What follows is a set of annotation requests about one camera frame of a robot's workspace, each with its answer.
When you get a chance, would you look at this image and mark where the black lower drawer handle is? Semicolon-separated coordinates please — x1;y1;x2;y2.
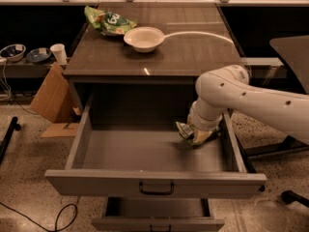
150;224;172;232

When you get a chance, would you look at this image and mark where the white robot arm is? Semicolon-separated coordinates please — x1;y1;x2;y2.
189;65;309;144

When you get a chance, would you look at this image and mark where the black stand base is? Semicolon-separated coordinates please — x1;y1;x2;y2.
245;136;307;157

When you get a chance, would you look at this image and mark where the lower drawer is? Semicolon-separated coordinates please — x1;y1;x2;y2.
92;197;225;232

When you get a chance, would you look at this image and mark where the black leg at left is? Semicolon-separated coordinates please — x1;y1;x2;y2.
0;117;21;164

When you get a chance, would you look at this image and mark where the black top drawer handle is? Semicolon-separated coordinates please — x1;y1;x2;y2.
139;182;175;196

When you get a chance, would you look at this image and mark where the brown cardboard box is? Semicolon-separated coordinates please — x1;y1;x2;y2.
30;62;81;138

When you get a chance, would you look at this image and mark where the white bowl on shelf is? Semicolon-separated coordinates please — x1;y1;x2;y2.
0;43;26;63

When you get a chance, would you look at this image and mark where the green jalapeno chip bag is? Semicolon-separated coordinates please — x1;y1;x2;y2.
176;122;219;146

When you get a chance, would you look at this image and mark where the open top drawer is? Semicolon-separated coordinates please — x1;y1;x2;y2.
45;97;267;198

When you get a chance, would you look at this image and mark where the black floor cable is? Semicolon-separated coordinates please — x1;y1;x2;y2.
0;200;79;232

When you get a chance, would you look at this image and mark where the green chip bag on counter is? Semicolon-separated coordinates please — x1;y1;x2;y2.
84;6;137;36

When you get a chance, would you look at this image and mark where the white paper cup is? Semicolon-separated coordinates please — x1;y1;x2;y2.
50;43;68;65

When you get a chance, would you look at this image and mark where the black drawer handle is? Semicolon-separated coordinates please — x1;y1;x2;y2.
139;182;175;196
150;224;172;232

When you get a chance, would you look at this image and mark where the low grey shelf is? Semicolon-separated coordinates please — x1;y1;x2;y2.
0;59;55;78

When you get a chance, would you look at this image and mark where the grey cabinet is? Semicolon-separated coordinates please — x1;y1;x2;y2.
64;2;243;110

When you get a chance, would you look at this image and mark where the dark bowl on shelf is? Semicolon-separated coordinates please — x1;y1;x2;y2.
26;47;51;64

